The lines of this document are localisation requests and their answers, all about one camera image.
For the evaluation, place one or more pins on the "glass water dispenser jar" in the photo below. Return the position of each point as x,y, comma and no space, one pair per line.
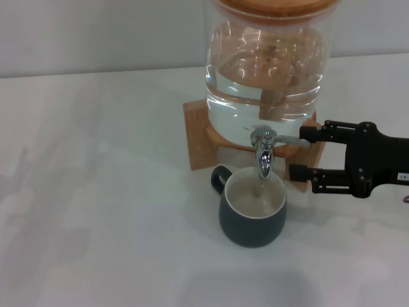
236,115

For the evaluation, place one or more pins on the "round wooden jar lid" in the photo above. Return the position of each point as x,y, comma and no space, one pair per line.
274,6

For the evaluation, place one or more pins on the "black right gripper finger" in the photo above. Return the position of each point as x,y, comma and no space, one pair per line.
326,134
322,182

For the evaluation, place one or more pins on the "black ceramic cup white inside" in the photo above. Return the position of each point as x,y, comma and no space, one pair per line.
252,230

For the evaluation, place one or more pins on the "chrome faucet with lever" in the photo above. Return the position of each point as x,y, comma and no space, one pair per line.
265,156

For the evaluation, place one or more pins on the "wooden dispenser stand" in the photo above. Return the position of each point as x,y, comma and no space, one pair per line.
197,140

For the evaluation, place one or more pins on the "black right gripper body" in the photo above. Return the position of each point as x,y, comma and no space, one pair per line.
370,160

